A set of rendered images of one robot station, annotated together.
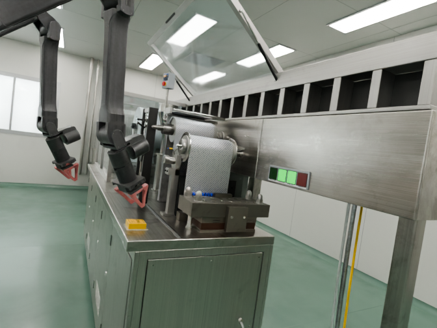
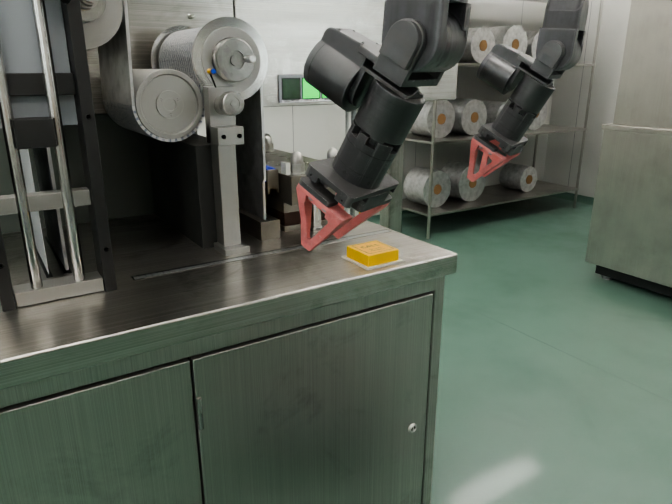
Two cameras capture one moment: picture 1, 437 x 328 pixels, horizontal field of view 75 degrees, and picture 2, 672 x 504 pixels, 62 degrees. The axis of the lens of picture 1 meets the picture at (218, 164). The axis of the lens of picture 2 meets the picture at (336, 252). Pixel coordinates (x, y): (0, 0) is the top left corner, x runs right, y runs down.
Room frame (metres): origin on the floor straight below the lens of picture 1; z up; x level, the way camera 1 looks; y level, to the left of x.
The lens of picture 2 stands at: (1.29, 1.28, 1.24)
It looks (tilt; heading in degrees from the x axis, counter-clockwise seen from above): 18 degrees down; 265
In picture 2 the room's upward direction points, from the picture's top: straight up
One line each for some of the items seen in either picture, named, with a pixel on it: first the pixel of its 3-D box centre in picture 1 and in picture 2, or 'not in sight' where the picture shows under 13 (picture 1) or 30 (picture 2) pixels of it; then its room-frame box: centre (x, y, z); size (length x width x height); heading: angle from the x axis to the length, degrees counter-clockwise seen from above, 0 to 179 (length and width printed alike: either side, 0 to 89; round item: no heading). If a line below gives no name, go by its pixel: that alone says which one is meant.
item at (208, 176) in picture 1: (208, 177); (239, 129); (1.40, 0.04, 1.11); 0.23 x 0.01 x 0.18; 118
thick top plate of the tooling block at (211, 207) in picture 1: (224, 206); (280, 172); (1.31, -0.06, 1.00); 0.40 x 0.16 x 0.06; 118
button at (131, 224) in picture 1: (135, 224); (372, 253); (1.14, 0.30, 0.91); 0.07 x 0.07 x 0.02; 28
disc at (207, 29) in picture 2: (185, 146); (231, 60); (1.39, 0.18, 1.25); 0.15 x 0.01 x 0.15; 28
